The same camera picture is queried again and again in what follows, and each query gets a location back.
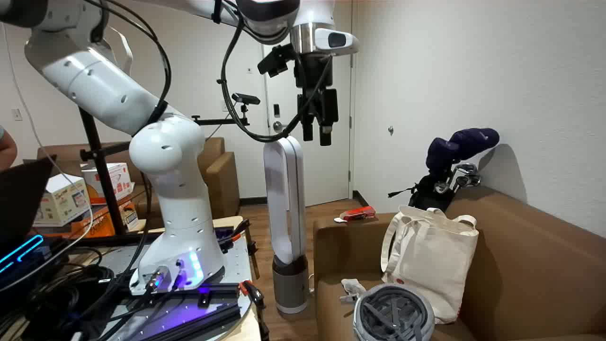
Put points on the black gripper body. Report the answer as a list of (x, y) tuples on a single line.
[(313, 82)]

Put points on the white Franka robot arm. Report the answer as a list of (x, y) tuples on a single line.
[(171, 152)]

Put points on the person's forearm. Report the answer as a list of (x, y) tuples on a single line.
[(7, 149)]

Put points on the white box with red print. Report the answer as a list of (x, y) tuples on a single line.
[(116, 181)]

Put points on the brown leather couch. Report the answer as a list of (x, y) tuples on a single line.
[(537, 272)]

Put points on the white cardboard box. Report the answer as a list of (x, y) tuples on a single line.
[(63, 200)]

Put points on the white door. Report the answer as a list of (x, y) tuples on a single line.
[(328, 171)]

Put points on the black golf bag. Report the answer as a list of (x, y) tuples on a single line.
[(429, 192)]

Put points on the purple golf club cover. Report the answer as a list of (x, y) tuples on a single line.
[(465, 143)]

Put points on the silver golf club heads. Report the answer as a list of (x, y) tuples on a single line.
[(465, 175)]

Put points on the white bladeless tower fan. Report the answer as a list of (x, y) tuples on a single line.
[(291, 287)]

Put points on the white crumpled plastic item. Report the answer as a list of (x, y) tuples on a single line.
[(353, 291)]

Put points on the cream canvas tote bag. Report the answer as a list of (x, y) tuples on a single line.
[(436, 258)]

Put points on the black tripod stand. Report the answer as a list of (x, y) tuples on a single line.
[(101, 177)]

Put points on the black laptop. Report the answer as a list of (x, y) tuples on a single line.
[(20, 196)]

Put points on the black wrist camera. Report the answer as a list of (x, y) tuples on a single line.
[(275, 60)]

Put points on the black camera on mount arm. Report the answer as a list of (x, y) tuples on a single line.
[(245, 99)]

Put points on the black metal frame bar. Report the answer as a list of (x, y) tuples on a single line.
[(190, 315)]

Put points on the white wall outlet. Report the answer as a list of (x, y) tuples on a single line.
[(16, 114)]

